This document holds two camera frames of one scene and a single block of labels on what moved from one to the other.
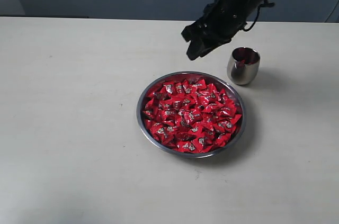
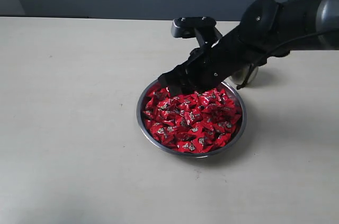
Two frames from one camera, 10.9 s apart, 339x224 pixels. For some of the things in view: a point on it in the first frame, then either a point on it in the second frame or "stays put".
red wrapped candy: (186, 146) stays put
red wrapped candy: (226, 125) stays put
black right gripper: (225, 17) -> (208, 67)
